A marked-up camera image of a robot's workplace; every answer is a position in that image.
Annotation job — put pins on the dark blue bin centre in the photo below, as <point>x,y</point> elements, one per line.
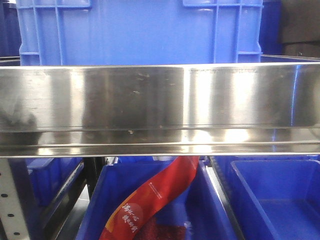
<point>198,210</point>

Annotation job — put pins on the dark blue bin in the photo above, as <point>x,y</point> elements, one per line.
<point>47,176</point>
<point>198,210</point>
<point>273,197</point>

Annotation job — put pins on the dark blue bin left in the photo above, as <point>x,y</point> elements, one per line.
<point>47,176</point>

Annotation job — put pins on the dark blue bin right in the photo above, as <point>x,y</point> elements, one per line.
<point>273,197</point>

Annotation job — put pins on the red printed package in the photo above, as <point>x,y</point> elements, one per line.
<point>153,195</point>

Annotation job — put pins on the blue plastic crate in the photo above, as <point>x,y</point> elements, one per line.
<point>139,32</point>

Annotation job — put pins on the stainless steel shelf rail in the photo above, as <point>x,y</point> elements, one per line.
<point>164,110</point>

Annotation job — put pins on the white perforated shelf post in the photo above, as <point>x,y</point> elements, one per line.
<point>11,211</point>

